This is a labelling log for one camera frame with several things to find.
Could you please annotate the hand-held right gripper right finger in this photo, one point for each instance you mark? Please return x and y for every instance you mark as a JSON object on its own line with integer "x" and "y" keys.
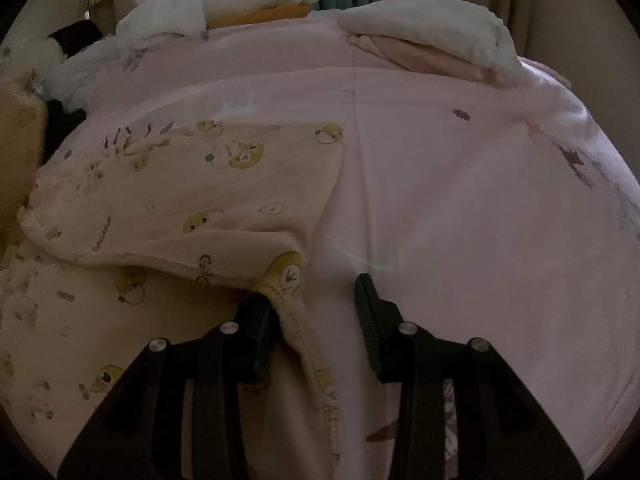
{"x": 367, "y": 321}

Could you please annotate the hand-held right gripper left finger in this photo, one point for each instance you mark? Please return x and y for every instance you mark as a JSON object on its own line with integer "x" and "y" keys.
{"x": 262, "y": 341}

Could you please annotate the cream duck print baby garment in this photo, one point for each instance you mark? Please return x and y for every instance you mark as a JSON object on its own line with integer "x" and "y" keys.
{"x": 225, "y": 185}

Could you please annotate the pink printed bed sheet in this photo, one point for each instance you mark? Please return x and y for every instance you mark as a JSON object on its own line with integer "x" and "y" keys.
{"x": 450, "y": 210}

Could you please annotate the black cloth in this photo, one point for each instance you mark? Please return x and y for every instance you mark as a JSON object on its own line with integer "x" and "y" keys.
{"x": 65, "y": 125}

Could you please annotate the white and pink pillow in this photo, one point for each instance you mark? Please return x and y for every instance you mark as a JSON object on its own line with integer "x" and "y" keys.
{"x": 430, "y": 25}

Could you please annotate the brown cushion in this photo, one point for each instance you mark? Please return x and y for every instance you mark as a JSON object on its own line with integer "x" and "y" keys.
{"x": 20, "y": 160}

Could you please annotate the white fluffy plush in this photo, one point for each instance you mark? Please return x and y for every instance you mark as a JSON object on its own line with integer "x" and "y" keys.
{"x": 75, "y": 72}

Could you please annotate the white pillow with orange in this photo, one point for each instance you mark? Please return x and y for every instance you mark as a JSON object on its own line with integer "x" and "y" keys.
{"x": 170, "y": 2}

